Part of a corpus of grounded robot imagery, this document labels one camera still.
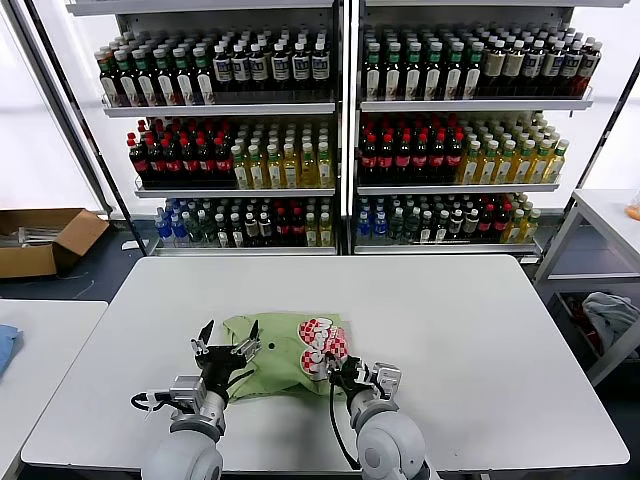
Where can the dark bottle beige label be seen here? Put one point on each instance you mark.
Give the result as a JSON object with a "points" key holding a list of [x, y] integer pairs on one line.
{"points": [[494, 67], [513, 66]]}

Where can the white flat floor plate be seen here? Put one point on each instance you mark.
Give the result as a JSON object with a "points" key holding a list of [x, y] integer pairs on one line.
{"points": [[134, 246]]}

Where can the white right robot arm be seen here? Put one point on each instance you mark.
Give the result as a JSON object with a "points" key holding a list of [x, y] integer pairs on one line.
{"points": [[390, 445]]}

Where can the grey-framed white side table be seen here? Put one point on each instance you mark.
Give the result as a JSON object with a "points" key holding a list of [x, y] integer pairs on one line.
{"points": [[605, 205]]}

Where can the green water bottle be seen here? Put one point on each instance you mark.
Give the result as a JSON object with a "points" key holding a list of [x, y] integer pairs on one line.
{"points": [[396, 226], [206, 227], [412, 226], [192, 227]]}

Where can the blue drink bottle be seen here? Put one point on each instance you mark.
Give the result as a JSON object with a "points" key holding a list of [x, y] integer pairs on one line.
{"points": [[380, 226], [364, 226], [162, 229], [177, 226]]}

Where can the silver metal rods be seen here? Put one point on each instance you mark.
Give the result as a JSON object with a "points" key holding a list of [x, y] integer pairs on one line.
{"points": [[37, 235]]}

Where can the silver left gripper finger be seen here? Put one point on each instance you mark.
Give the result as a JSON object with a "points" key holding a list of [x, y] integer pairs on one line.
{"points": [[204, 342], [252, 345]]}

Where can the light green polo shirt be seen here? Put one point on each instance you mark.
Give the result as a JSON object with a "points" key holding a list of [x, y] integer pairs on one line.
{"points": [[280, 360]]}

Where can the open brown cardboard box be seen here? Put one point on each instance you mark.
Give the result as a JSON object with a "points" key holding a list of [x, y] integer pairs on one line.
{"points": [[30, 260]]}

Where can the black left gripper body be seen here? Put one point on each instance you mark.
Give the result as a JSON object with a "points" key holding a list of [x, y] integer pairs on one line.
{"points": [[222, 362]]}

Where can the white metal shelf board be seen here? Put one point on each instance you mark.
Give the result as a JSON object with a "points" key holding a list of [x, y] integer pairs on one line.
{"points": [[475, 106], [200, 7], [240, 251], [450, 189], [475, 2], [440, 248], [225, 110], [235, 193]]}

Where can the white metal shelving unit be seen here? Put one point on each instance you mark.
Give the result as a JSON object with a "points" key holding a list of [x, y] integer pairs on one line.
{"points": [[400, 20], [150, 22]]}

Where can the orange and clear plastic item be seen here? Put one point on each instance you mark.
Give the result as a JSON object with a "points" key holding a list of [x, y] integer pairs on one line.
{"points": [[634, 212]]}

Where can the dark drink bottle white cap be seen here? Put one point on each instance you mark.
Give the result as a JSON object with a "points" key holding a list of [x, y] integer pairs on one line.
{"points": [[265, 229], [441, 230], [456, 224], [251, 229], [222, 234], [471, 224], [237, 232], [426, 230]]}

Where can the cola bottle red cap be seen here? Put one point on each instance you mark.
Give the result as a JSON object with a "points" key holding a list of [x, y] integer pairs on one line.
{"points": [[386, 162], [485, 222], [283, 227], [223, 163], [206, 163], [420, 162], [172, 164], [189, 163], [454, 161], [500, 221], [369, 162], [298, 227], [155, 164], [139, 165], [403, 162], [438, 161]]}

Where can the yellow tea bottle white cap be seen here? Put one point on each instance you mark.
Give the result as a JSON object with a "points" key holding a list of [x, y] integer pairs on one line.
{"points": [[309, 170], [488, 169], [325, 230], [241, 172], [311, 232], [530, 225], [325, 170], [540, 168], [556, 166], [275, 171], [515, 227], [292, 171], [505, 169], [470, 170], [257, 172], [523, 168]]}

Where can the white grey clothes pile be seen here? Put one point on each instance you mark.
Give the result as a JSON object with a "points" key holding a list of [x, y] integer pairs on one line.
{"points": [[610, 315]]}

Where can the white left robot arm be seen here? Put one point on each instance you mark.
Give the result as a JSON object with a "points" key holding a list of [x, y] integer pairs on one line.
{"points": [[190, 450]]}

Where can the dark bottle white blue label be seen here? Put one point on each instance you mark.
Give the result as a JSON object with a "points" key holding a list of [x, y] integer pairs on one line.
{"points": [[300, 68], [553, 66], [223, 70], [533, 66], [571, 66], [241, 69], [258, 69], [589, 65], [320, 67], [280, 68]]}

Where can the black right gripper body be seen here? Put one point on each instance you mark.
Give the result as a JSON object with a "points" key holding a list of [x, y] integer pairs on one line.
{"points": [[356, 375]]}

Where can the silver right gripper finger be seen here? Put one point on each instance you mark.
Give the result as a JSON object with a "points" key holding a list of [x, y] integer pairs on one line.
{"points": [[334, 379], [334, 361]]}

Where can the folded blue cloth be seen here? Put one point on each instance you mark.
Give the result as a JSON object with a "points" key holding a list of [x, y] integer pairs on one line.
{"points": [[7, 350]]}

